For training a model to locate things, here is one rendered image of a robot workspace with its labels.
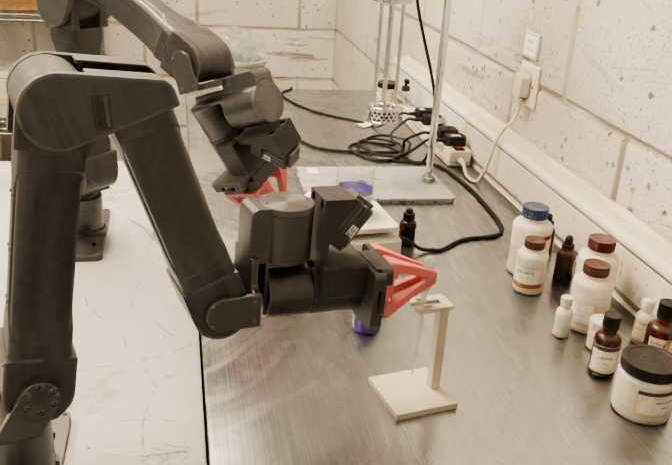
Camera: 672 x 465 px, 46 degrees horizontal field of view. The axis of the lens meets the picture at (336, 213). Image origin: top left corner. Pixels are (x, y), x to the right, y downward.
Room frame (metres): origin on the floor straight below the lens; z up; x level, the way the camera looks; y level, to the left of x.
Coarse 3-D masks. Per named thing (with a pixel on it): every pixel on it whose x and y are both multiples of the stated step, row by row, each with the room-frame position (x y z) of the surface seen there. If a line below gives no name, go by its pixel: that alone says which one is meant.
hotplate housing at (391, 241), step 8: (392, 232) 1.13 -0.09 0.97; (352, 240) 1.09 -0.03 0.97; (360, 240) 1.09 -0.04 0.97; (368, 240) 1.10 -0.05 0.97; (376, 240) 1.10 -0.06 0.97; (384, 240) 1.11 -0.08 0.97; (392, 240) 1.11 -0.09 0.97; (400, 240) 1.11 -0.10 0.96; (360, 248) 1.09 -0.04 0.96; (392, 248) 1.11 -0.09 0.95; (400, 248) 1.12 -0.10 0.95
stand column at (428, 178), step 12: (444, 0) 1.56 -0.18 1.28; (444, 12) 1.56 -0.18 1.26; (444, 24) 1.56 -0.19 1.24; (444, 36) 1.56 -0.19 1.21; (444, 48) 1.56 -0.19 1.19; (444, 60) 1.56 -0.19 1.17; (432, 108) 1.56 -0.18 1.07; (432, 120) 1.56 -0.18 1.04; (432, 132) 1.56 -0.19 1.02; (432, 144) 1.56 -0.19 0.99; (432, 156) 1.56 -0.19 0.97; (432, 168) 1.56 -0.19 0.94; (432, 180) 1.55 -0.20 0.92
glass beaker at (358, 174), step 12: (348, 168) 1.18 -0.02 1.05; (360, 168) 1.19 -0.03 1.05; (372, 168) 1.17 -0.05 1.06; (336, 180) 1.15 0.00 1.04; (348, 180) 1.13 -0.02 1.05; (360, 180) 1.13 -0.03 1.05; (372, 180) 1.14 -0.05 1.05; (360, 192) 1.13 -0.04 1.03; (372, 192) 1.15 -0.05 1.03; (372, 204) 1.15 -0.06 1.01
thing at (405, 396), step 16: (416, 304) 0.80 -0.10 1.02; (432, 304) 0.80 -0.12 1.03; (448, 304) 0.80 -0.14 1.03; (432, 336) 0.81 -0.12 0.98; (432, 352) 0.81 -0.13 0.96; (432, 368) 0.80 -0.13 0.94; (384, 384) 0.81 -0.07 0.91; (400, 384) 0.81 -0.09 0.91; (416, 384) 0.81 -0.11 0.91; (432, 384) 0.80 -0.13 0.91; (384, 400) 0.78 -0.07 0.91; (400, 400) 0.78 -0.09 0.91; (416, 400) 0.78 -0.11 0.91; (432, 400) 0.78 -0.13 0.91; (448, 400) 0.78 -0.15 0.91; (400, 416) 0.75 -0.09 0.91; (416, 416) 0.76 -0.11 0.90
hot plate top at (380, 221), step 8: (376, 208) 1.19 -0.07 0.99; (376, 216) 1.15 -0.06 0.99; (384, 216) 1.15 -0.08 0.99; (368, 224) 1.12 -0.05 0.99; (376, 224) 1.12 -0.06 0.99; (384, 224) 1.12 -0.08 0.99; (392, 224) 1.12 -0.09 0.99; (360, 232) 1.09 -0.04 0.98; (368, 232) 1.10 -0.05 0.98; (376, 232) 1.10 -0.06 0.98; (384, 232) 1.11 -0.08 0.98
